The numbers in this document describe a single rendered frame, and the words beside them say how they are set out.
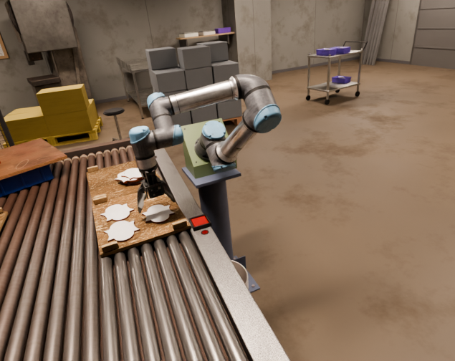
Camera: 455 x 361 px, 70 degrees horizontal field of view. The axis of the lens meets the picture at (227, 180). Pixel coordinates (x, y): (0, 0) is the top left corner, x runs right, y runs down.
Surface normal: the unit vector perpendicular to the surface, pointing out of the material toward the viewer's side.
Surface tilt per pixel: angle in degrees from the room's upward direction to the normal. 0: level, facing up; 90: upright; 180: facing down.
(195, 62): 90
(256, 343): 0
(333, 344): 0
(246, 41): 90
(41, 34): 90
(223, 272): 0
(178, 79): 90
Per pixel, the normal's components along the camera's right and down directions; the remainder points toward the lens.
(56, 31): 0.59, 0.32
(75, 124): 0.22, 0.43
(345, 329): -0.08, -0.88
